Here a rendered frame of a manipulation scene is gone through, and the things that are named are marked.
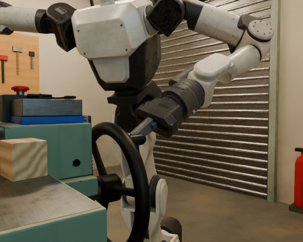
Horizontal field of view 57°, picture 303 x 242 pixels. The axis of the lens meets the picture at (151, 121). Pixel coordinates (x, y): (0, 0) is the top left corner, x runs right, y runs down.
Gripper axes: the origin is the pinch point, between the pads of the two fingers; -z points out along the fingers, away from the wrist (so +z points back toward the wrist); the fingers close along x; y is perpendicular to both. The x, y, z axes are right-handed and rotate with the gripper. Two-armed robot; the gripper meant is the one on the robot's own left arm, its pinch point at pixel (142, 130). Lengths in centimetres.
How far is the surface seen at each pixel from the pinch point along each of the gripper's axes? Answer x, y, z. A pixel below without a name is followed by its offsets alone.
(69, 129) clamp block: -3.9, 13.1, -16.4
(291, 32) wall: 70, -78, 252
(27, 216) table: -23.5, 20.7, -28.7
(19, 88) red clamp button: 7.4, 18.6, -17.6
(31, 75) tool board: 333, -93, 78
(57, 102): -1.4, 17.0, -15.4
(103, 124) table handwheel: 3.4, 5.0, -6.9
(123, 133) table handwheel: -3.7, 5.5, -6.9
